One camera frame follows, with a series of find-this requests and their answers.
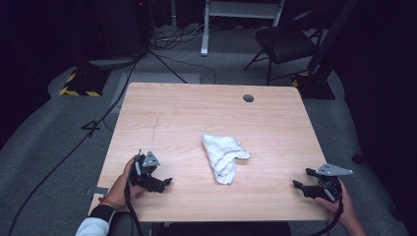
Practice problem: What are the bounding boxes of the white desk frame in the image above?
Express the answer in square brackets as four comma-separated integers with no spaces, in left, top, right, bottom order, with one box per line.
[200,0,286,58]

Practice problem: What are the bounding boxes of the grey tape piece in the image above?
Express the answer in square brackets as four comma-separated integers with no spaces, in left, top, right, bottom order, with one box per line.
[85,186,109,197]

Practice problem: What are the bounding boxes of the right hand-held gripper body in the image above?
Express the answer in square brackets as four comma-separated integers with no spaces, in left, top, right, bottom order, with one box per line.
[314,162,354,203]

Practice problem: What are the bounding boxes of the black folding chair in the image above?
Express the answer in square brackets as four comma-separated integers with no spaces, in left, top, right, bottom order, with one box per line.
[242,8,325,87]

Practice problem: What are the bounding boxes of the white towel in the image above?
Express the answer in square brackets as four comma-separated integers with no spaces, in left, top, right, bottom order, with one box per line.
[201,133,251,186]

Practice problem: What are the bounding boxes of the thin black floor cable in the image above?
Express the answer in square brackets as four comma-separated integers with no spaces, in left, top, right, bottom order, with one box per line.
[156,52,217,86]

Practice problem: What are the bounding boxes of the person's right hand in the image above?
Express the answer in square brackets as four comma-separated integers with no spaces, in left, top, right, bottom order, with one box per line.
[314,181,358,228]

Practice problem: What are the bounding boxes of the left hand-held gripper cable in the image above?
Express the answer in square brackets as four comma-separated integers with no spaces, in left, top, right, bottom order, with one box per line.
[123,159,146,236]

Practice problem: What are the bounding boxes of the person's left hand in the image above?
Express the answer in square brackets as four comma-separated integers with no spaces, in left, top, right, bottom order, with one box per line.
[103,156,148,209]

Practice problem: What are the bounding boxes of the hand-held gripper cable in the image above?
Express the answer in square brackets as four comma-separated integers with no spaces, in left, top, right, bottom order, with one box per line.
[123,159,146,236]
[308,188,345,236]

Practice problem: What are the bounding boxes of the person's dark trouser legs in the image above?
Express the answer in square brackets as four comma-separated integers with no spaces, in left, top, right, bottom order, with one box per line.
[107,211,293,236]

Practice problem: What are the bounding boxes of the orange bracelet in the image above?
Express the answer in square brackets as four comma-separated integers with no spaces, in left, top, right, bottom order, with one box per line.
[97,196,120,211]

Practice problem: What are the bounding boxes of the black slanted stand column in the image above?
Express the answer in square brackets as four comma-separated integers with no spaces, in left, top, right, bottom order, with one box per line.
[306,0,361,77]

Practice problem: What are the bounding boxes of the right hand-held gripper cable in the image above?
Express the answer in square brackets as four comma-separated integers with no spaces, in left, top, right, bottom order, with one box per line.
[308,188,345,236]

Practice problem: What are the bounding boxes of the bundle of floor cables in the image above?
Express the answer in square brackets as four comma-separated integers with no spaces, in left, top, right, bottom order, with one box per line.
[149,18,214,52]

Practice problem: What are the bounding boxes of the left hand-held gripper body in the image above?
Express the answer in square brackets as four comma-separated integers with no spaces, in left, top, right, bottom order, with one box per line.
[129,150,161,191]

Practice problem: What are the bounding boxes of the black yellow striped stand base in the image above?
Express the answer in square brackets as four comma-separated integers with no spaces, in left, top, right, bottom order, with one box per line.
[291,72,336,100]
[58,67,111,98]

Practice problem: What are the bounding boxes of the long black floor cable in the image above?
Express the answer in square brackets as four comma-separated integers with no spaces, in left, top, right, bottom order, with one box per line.
[6,53,146,236]

